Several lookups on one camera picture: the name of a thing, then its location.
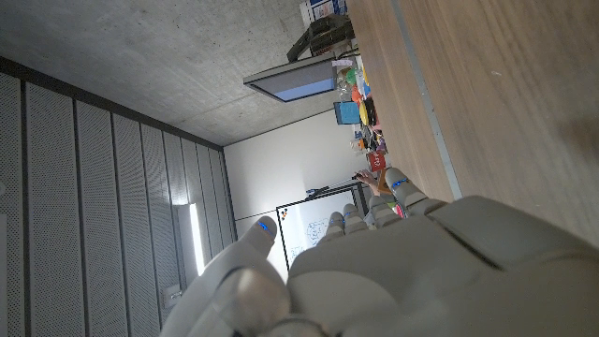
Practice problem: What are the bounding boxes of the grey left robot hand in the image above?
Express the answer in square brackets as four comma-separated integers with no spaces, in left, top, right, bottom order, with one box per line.
[158,167,599,337]

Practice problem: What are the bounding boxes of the seated person grey shirt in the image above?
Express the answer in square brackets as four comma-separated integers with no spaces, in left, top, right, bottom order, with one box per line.
[355,168,397,216]

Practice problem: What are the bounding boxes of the black framed whiteboard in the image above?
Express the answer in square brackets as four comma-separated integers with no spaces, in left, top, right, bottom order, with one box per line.
[275,182,369,271]

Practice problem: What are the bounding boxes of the red printed container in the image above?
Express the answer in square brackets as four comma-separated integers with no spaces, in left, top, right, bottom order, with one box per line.
[367,152,387,173]

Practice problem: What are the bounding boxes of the thin black stick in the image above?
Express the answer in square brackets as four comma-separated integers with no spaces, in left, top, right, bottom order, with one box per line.
[306,173,362,197]

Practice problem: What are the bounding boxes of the blue box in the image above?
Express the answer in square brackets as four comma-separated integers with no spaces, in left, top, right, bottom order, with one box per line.
[332,101,361,125]

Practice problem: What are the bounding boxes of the black computer monitor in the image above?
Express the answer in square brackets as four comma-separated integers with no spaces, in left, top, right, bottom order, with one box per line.
[241,56,338,103]

